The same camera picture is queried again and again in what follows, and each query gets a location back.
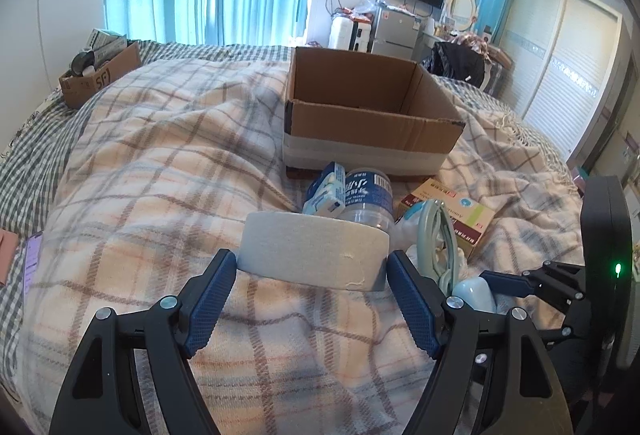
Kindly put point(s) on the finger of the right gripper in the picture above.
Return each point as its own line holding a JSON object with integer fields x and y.
{"x": 509, "y": 285}

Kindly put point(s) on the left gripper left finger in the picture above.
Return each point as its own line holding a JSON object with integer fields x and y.
{"x": 101, "y": 392}

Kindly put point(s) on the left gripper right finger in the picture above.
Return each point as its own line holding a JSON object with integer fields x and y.
{"x": 521, "y": 393}

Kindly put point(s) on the light blue earbud case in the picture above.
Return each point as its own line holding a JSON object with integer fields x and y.
{"x": 477, "y": 294}

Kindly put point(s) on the beige medicine box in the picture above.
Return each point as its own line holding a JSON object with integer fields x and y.
{"x": 470, "y": 218}

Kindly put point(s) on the clear dental floss jar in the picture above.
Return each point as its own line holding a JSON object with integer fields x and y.
{"x": 368, "y": 198}

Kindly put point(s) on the grey tape roll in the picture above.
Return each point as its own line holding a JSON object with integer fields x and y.
{"x": 312, "y": 250}

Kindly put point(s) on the small blue white box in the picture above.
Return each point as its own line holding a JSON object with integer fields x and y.
{"x": 326, "y": 195}

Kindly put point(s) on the white cloud star toy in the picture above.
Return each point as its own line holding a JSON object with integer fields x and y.
{"x": 406, "y": 229}

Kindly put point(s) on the plaid blanket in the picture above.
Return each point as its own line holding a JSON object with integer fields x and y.
{"x": 179, "y": 160}

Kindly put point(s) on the checkered bed sheet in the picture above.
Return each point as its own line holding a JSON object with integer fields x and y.
{"x": 31, "y": 168}

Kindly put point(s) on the large open cardboard box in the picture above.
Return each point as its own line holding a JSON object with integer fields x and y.
{"x": 365, "y": 110}

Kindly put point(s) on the black bag on chair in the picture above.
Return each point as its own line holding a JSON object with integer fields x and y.
{"x": 457, "y": 62}

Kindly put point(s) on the white sliding wardrobe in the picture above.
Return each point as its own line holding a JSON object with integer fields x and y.
{"x": 563, "y": 54}

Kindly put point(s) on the silver mini fridge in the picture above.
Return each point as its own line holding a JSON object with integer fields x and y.
{"x": 394, "y": 33}

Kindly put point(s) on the oval white mirror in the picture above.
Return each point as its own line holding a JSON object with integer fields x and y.
{"x": 462, "y": 12}

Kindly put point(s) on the small cardboard box with items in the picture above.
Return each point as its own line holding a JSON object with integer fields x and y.
{"x": 106, "y": 57}

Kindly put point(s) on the white suitcase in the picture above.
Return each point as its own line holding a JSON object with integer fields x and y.
{"x": 342, "y": 33}

